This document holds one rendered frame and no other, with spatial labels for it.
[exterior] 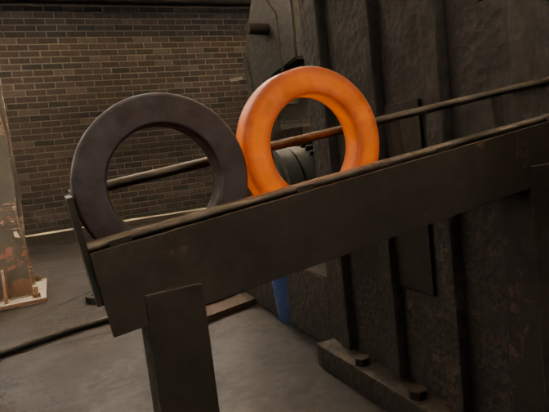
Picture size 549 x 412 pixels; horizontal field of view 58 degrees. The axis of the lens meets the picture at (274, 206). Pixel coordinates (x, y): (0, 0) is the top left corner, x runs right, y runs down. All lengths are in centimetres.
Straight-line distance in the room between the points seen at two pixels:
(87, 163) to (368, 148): 33
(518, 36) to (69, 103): 606
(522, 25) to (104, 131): 71
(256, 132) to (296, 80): 8
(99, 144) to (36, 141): 610
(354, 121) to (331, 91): 5
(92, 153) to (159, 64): 639
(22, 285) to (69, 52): 417
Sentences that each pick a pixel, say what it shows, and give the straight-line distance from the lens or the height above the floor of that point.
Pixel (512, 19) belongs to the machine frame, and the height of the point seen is 83.
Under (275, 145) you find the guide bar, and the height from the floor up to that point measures 66.
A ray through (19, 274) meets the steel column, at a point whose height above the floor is 16.
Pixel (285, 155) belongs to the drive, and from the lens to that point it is 191.
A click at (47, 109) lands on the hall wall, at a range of 665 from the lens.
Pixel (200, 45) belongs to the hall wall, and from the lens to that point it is 710.
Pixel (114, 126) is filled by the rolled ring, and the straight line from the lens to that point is 52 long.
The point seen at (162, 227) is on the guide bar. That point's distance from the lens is 51.
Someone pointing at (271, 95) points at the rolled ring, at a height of 72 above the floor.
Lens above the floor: 65
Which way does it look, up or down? 6 degrees down
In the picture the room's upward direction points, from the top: 7 degrees counter-clockwise
